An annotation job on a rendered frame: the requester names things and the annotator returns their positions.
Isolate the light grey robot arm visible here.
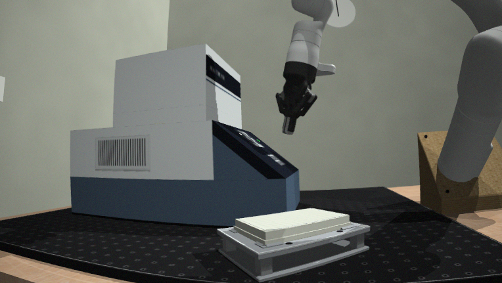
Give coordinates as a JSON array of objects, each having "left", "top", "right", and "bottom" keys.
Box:
[{"left": 286, "top": 0, "right": 502, "bottom": 182}]

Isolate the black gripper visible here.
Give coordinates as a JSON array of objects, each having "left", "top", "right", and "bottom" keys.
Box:
[{"left": 275, "top": 61, "right": 317, "bottom": 135}]

